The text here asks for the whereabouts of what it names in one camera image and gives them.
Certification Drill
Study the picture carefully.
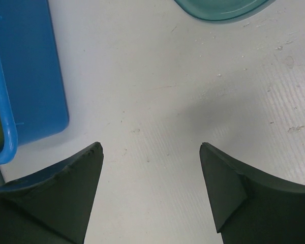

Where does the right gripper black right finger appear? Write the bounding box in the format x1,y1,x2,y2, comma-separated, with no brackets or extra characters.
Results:
199,143,305,243

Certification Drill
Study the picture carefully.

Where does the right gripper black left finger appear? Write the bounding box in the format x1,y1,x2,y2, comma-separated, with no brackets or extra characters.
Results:
0,142,104,243

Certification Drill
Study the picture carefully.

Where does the blue plastic tub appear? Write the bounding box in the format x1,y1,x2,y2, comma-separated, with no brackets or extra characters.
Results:
0,1,69,165

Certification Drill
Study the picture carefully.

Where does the teal translucent plastic tray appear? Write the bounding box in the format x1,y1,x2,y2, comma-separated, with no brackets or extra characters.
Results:
174,0,274,22

